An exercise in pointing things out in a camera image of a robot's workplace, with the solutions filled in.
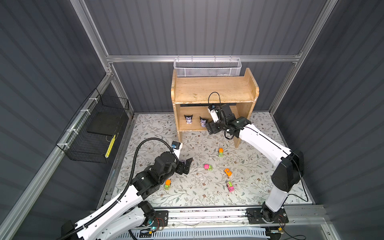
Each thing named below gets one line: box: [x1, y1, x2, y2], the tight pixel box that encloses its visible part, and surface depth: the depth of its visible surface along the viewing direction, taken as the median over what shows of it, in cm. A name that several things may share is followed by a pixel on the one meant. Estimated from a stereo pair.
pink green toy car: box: [204, 164, 213, 171], surface depth 91 cm
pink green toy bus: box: [226, 181, 235, 193], surface depth 84 cm
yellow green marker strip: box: [105, 134, 117, 159], surface depth 69 cm
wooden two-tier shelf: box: [171, 68, 260, 148], surface depth 75 cm
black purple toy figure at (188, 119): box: [184, 114, 193, 125], surface depth 85 cm
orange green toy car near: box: [164, 179, 172, 190], surface depth 84 cm
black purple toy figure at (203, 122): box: [199, 116, 207, 128], surface depth 82 cm
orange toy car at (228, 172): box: [224, 168, 233, 177], surface depth 90 cm
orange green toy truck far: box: [218, 147, 224, 158], surface depth 98 cm
